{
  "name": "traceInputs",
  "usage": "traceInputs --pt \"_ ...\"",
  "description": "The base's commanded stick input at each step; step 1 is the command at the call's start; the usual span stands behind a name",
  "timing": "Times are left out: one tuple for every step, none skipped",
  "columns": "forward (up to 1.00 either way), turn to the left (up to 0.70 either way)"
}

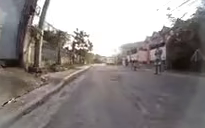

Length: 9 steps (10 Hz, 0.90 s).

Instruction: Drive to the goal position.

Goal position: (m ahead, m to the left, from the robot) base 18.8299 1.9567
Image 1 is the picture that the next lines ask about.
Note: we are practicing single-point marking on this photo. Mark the person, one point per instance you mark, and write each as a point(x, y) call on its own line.
point(158, 60)

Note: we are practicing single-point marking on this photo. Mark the pale vehicle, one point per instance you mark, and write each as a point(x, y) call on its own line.
point(110, 60)

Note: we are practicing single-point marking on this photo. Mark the row of buildings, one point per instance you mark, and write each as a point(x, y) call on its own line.
point(146, 50)

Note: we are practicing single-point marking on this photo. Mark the grey asphalt road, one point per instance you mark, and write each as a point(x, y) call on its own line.
point(113, 100)

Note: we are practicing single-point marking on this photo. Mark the grey wall with fence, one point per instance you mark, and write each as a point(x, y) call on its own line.
point(51, 53)

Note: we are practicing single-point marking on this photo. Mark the large dark tree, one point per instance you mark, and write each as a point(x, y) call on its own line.
point(190, 43)

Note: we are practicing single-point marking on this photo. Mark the pale building wall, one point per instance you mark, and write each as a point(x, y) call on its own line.
point(5, 30)

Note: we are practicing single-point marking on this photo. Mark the grey concrete sidewalk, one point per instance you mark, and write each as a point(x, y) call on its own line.
point(13, 86)

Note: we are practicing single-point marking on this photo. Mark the row of trees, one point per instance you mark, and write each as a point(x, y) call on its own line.
point(80, 46)

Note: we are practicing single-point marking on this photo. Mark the wooden utility pole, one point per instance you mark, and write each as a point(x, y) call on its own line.
point(40, 36)

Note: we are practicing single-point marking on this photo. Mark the group of people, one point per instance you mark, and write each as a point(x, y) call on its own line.
point(131, 61)

